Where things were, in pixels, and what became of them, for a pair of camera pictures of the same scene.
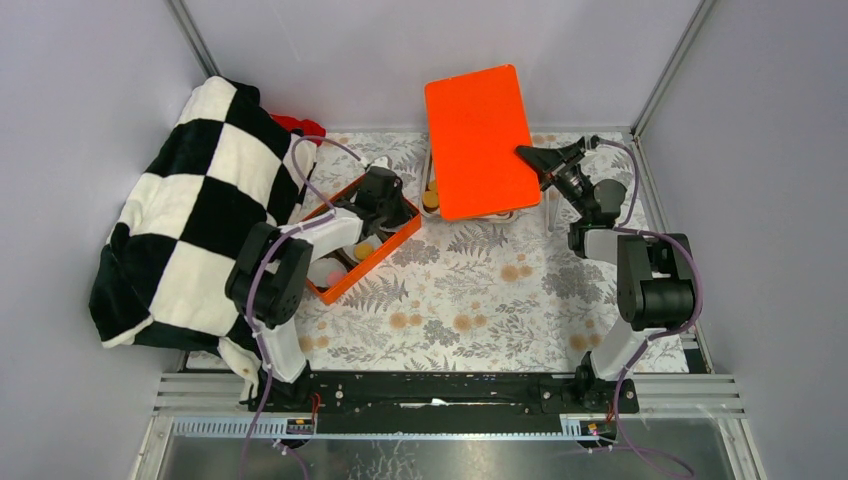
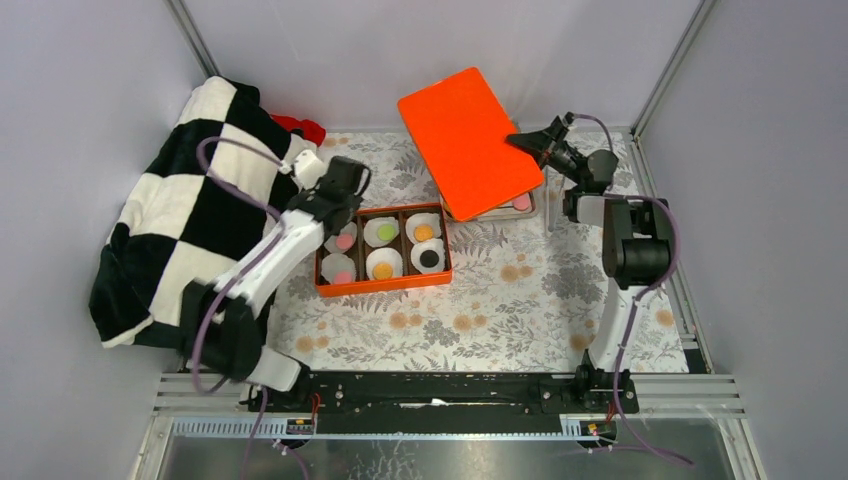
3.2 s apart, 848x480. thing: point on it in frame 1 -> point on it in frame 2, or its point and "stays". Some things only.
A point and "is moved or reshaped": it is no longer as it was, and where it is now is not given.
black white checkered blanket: x=227 y=167 stays
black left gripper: x=402 y=215 -> x=354 y=203
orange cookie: x=362 y=251 -> x=382 y=271
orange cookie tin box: x=334 y=273 is moved or reshaped
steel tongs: x=552 y=203 stays
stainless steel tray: x=430 y=205 -> x=523 y=206
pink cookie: x=334 y=276 is moved or reshaped
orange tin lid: x=476 y=123 is moved or reshaped
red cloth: x=309 y=127 stays
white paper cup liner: x=363 y=249 -> x=384 y=255
